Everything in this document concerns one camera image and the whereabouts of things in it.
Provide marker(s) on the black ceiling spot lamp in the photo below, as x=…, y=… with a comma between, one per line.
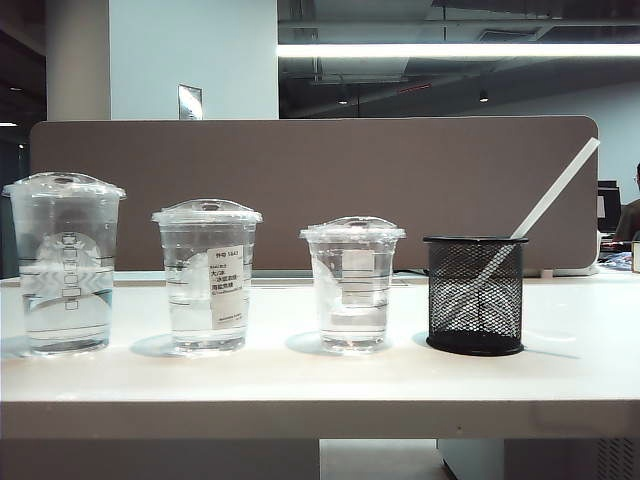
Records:
x=484, y=96

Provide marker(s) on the white paper straw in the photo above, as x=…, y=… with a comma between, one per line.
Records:
x=560, y=186

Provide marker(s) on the brown desk partition panel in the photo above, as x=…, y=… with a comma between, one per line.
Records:
x=350, y=165

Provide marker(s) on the black mesh pen holder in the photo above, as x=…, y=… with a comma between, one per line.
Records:
x=475, y=300

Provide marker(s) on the person in brown shirt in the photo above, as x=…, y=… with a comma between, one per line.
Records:
x=631, y=215

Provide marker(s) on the long ceiling light strip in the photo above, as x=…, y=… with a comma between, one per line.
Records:
x=450, y=50

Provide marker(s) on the medium clear labelled plastic cup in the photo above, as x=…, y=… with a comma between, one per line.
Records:
x=200, y=300

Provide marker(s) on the tan cardboard box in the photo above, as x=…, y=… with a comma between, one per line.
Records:
x=636, y=256

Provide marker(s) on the silver wall sign plate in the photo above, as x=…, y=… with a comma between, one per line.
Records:
x=190, y=102

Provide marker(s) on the large clear plastic cup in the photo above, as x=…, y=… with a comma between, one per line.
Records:
x=65, y=300

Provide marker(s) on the small clear plastic cup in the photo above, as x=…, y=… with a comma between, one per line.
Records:
x=355, y=310

